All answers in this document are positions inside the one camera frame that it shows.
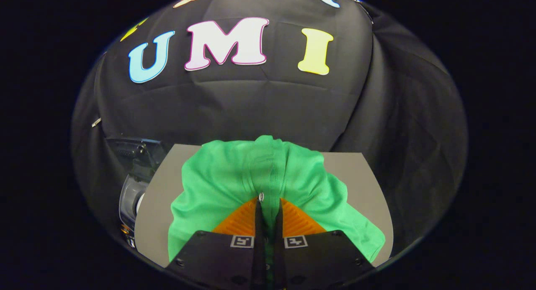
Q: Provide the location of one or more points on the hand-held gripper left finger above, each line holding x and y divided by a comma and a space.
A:
260, 239

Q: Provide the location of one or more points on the green polo shirt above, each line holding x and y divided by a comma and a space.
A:
217, 181

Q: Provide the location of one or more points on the black backdrop cloth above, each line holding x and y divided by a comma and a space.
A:
251, 106

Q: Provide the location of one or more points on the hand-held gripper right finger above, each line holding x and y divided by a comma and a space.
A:
279, 239

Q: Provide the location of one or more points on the white cloth clip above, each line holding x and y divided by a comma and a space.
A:
96, 122

